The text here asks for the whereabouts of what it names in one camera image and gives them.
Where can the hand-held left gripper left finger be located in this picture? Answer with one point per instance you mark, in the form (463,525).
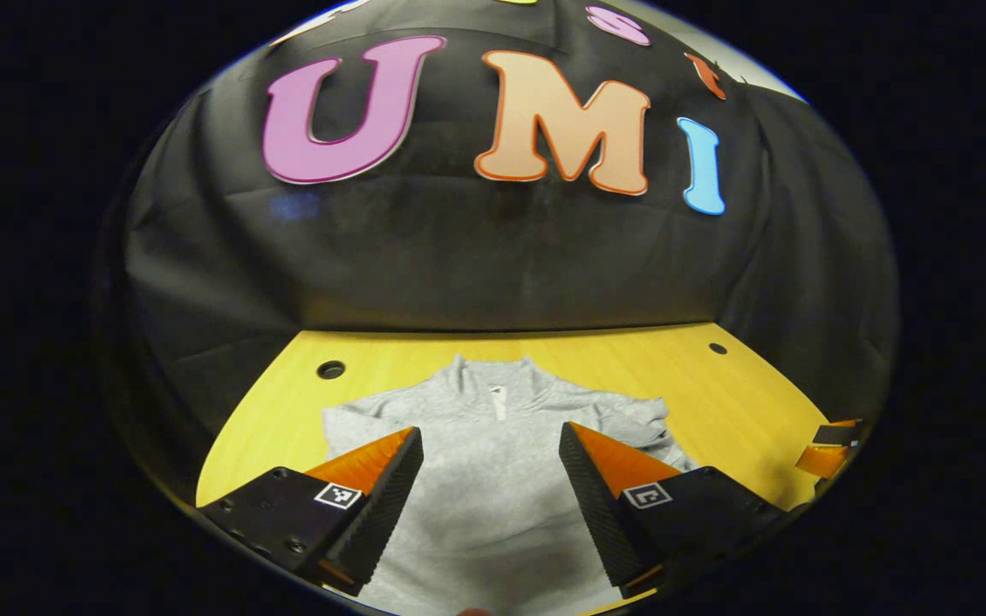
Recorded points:
(382,513)

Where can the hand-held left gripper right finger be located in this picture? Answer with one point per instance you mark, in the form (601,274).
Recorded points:
(600,513)

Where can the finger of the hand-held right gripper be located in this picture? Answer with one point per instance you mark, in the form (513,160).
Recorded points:
(827,458)

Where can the grey zip-neck sweater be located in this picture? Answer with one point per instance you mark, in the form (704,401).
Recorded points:
(493,479)

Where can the black backdrop cloth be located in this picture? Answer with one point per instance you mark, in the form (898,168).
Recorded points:
(501,265)

